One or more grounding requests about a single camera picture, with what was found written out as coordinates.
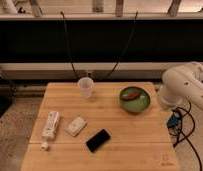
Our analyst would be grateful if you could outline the black rectangular eraser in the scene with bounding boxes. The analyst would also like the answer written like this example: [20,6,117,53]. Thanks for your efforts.
[86,129,110,152]

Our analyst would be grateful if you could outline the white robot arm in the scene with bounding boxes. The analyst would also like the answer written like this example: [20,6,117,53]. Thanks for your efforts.
[157,62,203,111]

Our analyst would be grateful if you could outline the translucent plastic cup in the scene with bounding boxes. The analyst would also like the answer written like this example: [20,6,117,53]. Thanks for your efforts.
[77,77,93,99]

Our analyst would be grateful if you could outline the brown sausage in bowl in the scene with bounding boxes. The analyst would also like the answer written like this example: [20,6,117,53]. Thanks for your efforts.
[122,92,140,101]

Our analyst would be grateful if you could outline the green bowl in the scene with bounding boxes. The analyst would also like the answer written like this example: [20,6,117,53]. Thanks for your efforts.
[119,86,150,113]

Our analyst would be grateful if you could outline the white rectangular box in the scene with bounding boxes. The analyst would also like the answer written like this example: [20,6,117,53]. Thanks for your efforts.
[67,116,87,137]

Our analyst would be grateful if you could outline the blue connector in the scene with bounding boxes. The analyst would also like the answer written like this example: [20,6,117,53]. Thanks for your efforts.
[167,114,180,128]

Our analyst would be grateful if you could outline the dark equipment at left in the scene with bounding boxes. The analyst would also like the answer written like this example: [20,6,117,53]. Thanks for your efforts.
[0,71,16,118]

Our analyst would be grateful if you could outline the right black cable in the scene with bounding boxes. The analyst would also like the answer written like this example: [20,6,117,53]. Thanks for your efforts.
[103,11,139,81]

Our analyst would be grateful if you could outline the black cable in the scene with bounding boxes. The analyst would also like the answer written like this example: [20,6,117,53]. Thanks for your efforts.
[59,10,80,81]
[103,11,139,81]

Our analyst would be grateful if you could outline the left black cable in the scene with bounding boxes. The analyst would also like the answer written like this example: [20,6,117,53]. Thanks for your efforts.
[59,10,80,81]

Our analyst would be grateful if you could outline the black floor cables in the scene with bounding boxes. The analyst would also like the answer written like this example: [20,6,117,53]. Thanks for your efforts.
[167,101,203,171]

